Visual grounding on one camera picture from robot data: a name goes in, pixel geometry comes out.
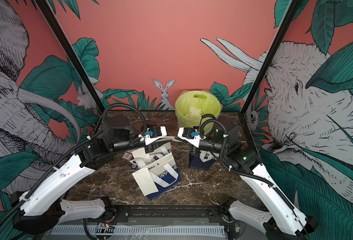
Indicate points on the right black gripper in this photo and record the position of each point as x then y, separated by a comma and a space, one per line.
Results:
196, 153

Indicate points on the white ribbed trash bin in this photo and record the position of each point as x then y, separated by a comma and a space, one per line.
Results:
185, 123

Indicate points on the white ribbed vent strip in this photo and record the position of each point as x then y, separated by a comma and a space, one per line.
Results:
123, 230

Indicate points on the black mounting rail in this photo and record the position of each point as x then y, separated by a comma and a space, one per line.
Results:
164, 213

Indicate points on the navy white paper bag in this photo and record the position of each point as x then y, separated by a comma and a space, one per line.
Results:
165, 174
153, 156
201, 160

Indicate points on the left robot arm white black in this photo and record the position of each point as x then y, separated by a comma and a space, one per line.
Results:
41, 208

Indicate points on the yellow-green plastic bin liner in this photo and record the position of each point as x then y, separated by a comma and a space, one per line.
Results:
192, 105

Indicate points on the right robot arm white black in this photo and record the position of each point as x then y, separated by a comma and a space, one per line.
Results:
220, 138

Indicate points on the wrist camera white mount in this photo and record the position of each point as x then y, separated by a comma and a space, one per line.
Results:
189, 135
153, 134

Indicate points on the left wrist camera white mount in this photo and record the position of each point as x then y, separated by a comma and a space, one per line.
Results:
153, 134

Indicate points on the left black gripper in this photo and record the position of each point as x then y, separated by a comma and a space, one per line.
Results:
150, 148

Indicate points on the small red white card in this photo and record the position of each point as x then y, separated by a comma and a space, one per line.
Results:
127, 156

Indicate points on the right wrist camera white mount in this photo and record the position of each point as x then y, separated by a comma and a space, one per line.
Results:
189, 135

